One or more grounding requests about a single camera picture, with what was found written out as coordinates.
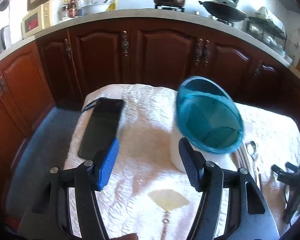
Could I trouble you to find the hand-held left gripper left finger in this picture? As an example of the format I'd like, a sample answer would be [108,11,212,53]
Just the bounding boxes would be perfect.
[17,137,120,240]

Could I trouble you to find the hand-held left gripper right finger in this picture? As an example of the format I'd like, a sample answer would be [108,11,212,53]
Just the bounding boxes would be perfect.
[178,138,280,240]

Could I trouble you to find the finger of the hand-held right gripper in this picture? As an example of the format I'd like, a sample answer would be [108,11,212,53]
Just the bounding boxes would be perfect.
[271,164,299,182]
[285,162,300,174]

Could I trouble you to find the metal spoon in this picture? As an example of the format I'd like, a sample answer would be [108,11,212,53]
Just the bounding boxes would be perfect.
[246,141,262,188]

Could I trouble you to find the white floral utensil holder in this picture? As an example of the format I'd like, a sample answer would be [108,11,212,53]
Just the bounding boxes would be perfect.
[170,76,244,173]

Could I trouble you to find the person's left hand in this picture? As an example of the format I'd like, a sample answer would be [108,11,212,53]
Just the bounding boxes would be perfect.
[114,233,138,240]

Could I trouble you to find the white quilted tablecloth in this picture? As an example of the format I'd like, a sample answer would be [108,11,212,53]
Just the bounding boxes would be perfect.
[62,83,300,240]

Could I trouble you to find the black smartphone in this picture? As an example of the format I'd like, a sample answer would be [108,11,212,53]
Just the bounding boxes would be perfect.
[78,97,124,160]

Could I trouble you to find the brown wooden base cabinets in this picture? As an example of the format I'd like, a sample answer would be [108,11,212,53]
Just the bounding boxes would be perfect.
[0,17,300,170]

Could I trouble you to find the white cloth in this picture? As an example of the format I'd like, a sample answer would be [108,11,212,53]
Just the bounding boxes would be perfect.
[255,6,285,29]

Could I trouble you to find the grey stone countertop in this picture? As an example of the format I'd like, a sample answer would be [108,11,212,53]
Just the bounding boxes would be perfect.
[0,9,294,68]

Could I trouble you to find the white mixing bowl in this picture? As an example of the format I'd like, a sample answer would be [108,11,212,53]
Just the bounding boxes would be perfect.
[81,3,112,15]

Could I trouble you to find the black wok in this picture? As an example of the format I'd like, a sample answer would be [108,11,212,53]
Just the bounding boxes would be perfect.
[199,1,248,22]

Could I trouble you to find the gas stove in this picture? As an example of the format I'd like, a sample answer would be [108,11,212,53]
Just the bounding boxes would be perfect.
[154,4,235,27]

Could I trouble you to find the white cylindrical container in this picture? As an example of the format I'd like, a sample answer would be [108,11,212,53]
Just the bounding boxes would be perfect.
[51,0,64,25]

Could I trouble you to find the cream microwave oven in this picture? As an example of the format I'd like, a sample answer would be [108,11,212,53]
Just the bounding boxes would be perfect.
[21,4,53,34]

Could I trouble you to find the dark sauce bottle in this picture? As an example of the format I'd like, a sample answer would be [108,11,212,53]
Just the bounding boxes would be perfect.
[69,0,78,18]

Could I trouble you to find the white kettle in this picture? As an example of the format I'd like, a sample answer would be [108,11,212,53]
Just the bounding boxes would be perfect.
[0,26,12,50]

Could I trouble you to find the black wire dish rack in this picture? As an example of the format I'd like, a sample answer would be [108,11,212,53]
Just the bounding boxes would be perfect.
[246,16,288,47]

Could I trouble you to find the dark round wall fixture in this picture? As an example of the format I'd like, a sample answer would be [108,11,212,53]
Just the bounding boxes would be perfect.
[0,0,11,30]

